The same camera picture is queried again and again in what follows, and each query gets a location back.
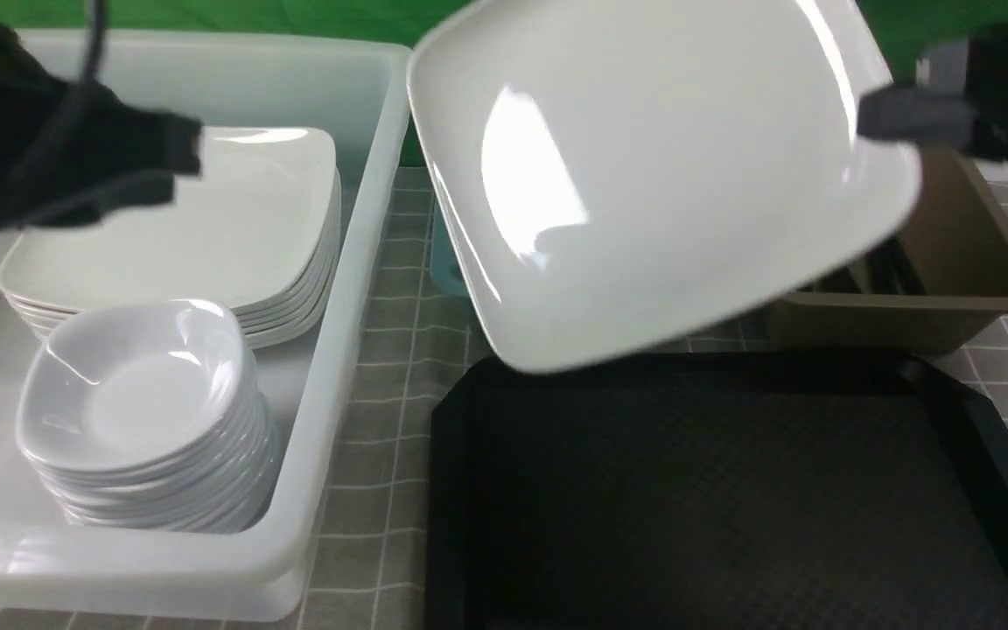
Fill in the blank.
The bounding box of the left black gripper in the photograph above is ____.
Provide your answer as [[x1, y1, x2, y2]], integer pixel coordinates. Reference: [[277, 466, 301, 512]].
[[0, 23, 204, 230]]

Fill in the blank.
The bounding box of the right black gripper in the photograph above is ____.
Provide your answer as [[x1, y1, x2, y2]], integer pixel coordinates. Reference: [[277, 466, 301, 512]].
[[857, 24, 1008, 163]]

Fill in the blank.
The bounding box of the large white rice plate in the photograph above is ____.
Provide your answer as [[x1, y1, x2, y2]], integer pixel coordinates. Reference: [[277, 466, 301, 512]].
[[407, 1, 921, 374]]

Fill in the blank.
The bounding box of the brown plastic bin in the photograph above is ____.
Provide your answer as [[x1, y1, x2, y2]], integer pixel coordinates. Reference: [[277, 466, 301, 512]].
[[765, 149, 1008, 355]]

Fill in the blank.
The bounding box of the pile of black chopsticks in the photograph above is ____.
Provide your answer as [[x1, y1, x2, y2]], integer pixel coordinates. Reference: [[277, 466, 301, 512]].
[[808, 239, 927, 296]]

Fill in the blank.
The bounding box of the stack of white square plates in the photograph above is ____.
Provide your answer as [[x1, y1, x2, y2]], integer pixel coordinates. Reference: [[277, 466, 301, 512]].
[[0, 127, 341, 348]]

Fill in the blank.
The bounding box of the stack of white small bowls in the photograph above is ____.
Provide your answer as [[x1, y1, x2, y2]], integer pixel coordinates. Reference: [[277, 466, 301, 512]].
[[15, 299, 284, 535]]

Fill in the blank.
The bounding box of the large white plastic bin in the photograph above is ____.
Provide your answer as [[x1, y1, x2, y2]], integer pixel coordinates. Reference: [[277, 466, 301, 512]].
[[0, 31, 410, 621]]

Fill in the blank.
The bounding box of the teal plastic bin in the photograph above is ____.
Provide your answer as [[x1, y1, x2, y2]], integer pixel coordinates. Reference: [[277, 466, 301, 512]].
[[429, 204, 469, 299]]

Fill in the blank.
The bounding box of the black serving tray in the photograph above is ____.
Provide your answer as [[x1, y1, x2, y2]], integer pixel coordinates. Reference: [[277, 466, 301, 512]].
[[423, 352, 1008, 629]]

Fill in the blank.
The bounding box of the grey checkered tablecloth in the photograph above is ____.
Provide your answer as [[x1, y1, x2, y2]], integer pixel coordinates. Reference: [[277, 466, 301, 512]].
[[0, 168, 1008, 629]]

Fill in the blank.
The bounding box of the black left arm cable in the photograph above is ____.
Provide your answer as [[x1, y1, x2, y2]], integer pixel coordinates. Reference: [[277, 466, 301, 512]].
[[0, 0, 181, 272]]

